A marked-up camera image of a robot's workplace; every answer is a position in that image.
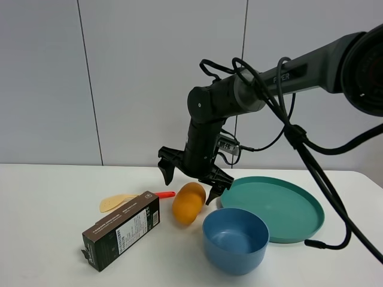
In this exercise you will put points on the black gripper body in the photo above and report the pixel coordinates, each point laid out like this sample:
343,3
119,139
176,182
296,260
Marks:
197,159

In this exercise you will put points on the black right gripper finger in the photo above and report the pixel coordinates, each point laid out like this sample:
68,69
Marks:
167,170

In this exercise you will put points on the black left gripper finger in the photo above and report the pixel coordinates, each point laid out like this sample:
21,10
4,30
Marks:
215,192

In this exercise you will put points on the orange yellow mango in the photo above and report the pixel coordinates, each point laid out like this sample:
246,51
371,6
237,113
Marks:
188,203

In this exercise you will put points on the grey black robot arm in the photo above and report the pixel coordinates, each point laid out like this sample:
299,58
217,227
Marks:
351,65

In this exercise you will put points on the blue plastic bowl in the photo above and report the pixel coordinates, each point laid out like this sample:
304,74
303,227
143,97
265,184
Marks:
234,240

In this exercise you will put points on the teal green round plate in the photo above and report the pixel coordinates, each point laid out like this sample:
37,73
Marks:
291,214

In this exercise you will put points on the dark brown cardboard box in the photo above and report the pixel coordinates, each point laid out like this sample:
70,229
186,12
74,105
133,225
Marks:
115,233

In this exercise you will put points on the wrist camera with white label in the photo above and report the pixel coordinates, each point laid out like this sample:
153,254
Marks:
232,147

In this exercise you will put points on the beige spatula with red handle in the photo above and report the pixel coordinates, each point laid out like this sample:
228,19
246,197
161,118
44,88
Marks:
114,202

